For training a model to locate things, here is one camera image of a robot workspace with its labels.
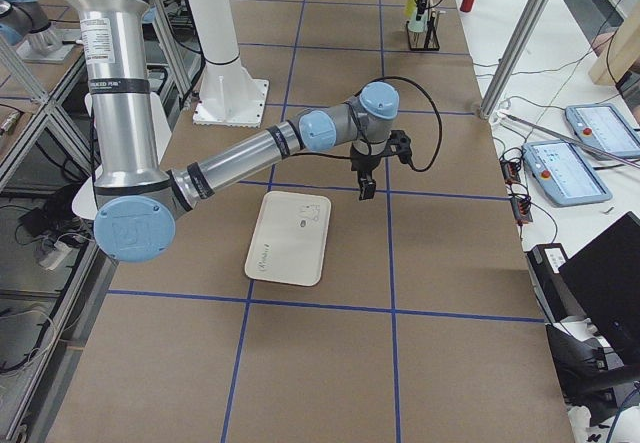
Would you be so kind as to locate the teach pendant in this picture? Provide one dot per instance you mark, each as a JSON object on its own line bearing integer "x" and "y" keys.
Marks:
{"x": 603, "y": 126}
{"x": 565, "y": 176}

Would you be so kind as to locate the aluminium frame post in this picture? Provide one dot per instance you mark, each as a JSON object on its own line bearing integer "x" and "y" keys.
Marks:
{"x": 513, "y": 51}

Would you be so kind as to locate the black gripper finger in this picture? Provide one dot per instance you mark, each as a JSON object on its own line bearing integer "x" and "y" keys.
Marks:
{"x": 421, "y": 7}
{"x": 367, "y": 187}

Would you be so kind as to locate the yellow cup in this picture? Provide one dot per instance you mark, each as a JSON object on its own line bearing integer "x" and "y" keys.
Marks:
{"x": 409, "y": 8}

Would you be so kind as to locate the teach pendant near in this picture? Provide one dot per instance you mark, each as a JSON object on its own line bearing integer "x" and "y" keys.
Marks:
{"x": 565, "y": 176}

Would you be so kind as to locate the pale green cup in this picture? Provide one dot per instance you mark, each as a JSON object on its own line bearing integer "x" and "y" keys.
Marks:
{"x": 417, "y": 26}

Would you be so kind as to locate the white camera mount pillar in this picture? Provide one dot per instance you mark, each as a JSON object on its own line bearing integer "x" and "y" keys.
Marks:
{"x": 228, "y": 95}

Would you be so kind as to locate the cream rectangular tray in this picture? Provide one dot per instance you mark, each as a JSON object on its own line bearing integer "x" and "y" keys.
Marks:
{"x": 289, "y": 239}

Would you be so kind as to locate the black wire cup rack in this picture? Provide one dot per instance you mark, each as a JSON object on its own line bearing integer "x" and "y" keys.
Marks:
{"x": 428, "y": 41}

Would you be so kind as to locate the black laptop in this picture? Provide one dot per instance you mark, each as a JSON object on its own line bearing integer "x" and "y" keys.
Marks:
{"x": 604, "y": 278}

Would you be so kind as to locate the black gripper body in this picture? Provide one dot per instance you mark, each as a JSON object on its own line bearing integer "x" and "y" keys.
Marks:
{"x": 363, "y": 164}

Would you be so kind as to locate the teach pendant far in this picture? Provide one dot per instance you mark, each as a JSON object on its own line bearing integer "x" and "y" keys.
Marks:
{"x": 603, "y": 126}

